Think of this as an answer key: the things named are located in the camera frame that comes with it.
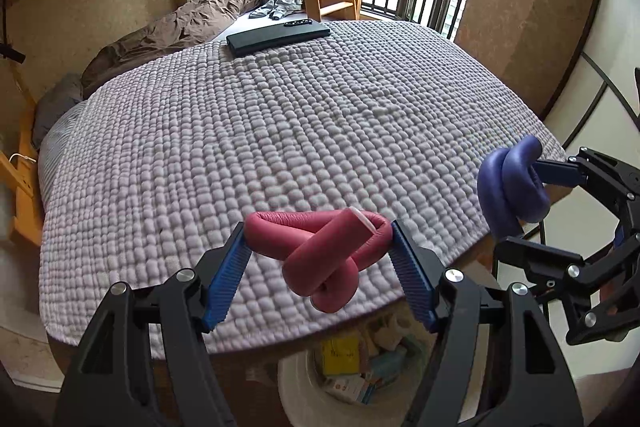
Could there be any red knotted foam tube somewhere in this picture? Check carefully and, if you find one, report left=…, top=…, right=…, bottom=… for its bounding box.
left=244, top=207, right=393, bottom=313

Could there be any yellow snack packet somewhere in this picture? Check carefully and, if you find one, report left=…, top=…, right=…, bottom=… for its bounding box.
left=320, top=334, right=361, bottom=377

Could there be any white medicine box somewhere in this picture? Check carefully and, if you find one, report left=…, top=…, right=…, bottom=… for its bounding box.
left=323, top=375, right=373, bottom=404

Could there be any white trash bin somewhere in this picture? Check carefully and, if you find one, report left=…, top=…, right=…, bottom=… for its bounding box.
left=278, top=310, right=437, bottom=426

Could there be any black flat box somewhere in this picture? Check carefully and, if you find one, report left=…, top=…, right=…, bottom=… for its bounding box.
left=227, top=20, right=330, bottom=57

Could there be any grey pillow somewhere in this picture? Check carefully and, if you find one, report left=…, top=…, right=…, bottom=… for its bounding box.
left=32, top=72, right=84, bottom=150

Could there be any black remote control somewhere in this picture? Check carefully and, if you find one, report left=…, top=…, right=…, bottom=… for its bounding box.
left=283, top=18, right=314, bottom=27

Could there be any brown rumpled duvet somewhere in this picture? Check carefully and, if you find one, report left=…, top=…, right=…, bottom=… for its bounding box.
left=80, top=0, right=264, bottom=98

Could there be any grey crumpled clothing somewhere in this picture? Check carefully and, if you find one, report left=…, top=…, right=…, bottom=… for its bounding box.
left=248, top=0, right=304, bottom=20

